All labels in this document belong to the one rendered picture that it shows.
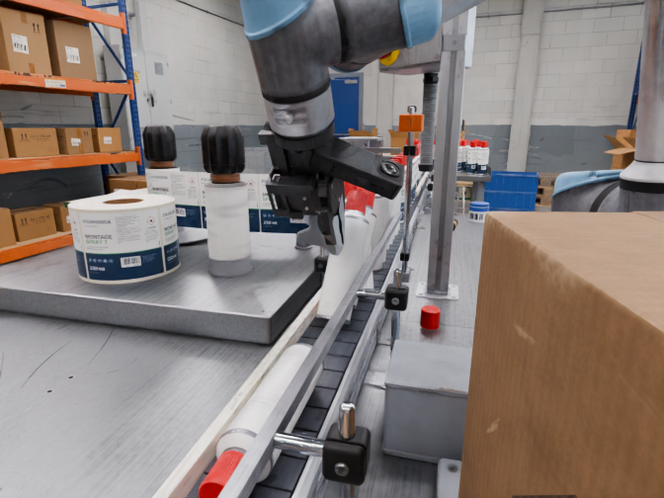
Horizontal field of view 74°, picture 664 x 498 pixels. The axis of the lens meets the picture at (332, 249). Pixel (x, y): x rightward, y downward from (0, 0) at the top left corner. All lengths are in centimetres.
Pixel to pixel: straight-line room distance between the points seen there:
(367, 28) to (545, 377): 35
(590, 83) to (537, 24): 128
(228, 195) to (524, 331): 71
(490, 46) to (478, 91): 72
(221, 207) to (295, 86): 46
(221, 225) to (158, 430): 43
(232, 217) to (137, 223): 18
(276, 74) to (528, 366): 35
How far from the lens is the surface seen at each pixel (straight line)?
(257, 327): 73
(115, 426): 62
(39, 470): 59
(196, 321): 79
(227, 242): 89
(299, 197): 55
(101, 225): 93
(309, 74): 47
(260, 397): 44
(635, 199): 68
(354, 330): 67
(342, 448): 32
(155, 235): 94
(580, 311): 19
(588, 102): 860
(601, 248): 24
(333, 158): 51
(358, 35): 47
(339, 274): 65
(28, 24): 495
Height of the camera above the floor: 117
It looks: 16 degrees down
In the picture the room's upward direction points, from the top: straight up
